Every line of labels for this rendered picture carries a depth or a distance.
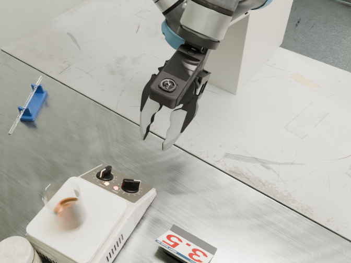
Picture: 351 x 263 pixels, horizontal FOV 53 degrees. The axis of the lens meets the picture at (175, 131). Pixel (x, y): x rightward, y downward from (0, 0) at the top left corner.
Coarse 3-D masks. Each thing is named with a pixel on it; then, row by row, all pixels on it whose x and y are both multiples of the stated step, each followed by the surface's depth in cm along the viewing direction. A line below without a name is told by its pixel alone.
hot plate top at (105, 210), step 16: (80, 192) 59; (96, 192) 59; (96, 208) 57; (112, 208) 57; (32, 224) 55; (48, 224) 55; (96, 224) 55; (112, 224) 55; (48, 240) 54; (64, 240) 54; (80, 240) 54; (96, 240) 54; (80, 256) 52
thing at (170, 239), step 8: (168, 232) 63; (160, 240) 59; (168, 240) 60; (176, 240) 61; (176, 248) 58; (184, 248) 59; (192, 248) 60; (192, 256) 58; (200, 256) 59; (208, 256) 60
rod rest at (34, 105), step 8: (32, 88) 87; (40, 88) 86; (32, 96) 87; (40, 96) 87; (32, 104) 85; (40, 104) 85; (24, 112) 82; (32, 112) 83; (24, 120) 82; (32, 120) 82
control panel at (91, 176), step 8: (96, 168) 68; (80, 176) 64; (88, 176) 65; (96, 176) 66; (120, 176) 68; (128, 176) 68; (96, 184) 63; (104, 184) 64; (112, 184) 64; (120, 184) 65; (144, 184) 67; (112, 192) 62; (120, 192) 63; (144, 192) 65; (128, 200) 61; (136, 200) 61
